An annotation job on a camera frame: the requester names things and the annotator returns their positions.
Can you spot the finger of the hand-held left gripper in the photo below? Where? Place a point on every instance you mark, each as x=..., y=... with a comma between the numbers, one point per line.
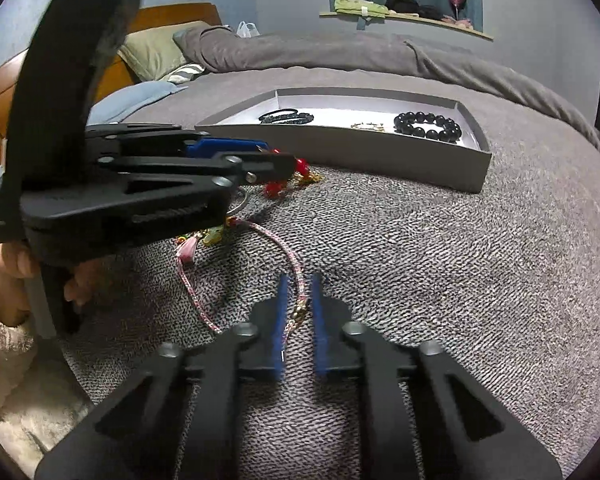
x=260, y=166
x=220, y=147

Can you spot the grey duvet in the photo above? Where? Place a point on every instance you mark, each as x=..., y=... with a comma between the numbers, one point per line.
x=330, y=52

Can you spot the person's left forearm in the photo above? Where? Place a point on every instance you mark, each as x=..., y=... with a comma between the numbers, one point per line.
x=15, y=385

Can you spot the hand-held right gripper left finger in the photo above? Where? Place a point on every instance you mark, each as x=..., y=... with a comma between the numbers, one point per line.
x=281, y=320

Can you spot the grey cardboard box tray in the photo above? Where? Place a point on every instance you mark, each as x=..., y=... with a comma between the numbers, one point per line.
x=380, y=155

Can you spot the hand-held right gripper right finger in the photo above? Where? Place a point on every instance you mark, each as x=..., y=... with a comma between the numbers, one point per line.
x=319, y=325

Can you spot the striped pillow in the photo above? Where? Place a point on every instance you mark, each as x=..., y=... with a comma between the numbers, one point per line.
x=185, y=72

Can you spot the white plastic bag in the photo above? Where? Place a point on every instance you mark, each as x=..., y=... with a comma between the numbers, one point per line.
x=247, y=30

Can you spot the pink cloth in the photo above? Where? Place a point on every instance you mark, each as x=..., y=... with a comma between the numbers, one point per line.
x=460, y=22

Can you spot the person's left hand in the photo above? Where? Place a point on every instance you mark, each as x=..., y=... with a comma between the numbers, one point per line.
x=5, y=280

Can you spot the olive green pillow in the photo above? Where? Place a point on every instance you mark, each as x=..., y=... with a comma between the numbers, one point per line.
x=155, y=50

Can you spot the light blue blanket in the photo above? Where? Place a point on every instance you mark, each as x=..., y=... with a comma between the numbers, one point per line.
x=130, y=97

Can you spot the black cloth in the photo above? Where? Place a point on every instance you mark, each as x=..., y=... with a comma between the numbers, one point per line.
x=402, y=4
x=432, y=12

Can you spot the silver bangle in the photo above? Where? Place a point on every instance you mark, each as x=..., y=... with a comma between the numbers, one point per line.
x=242, y=205

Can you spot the green cloth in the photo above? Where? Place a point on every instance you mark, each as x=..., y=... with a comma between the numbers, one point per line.
x=355, y=4

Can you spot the wooden headboard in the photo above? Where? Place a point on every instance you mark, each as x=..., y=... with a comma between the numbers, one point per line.
x=180, y=14

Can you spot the window sill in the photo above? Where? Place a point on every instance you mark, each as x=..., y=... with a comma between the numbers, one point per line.
x=472, y=33

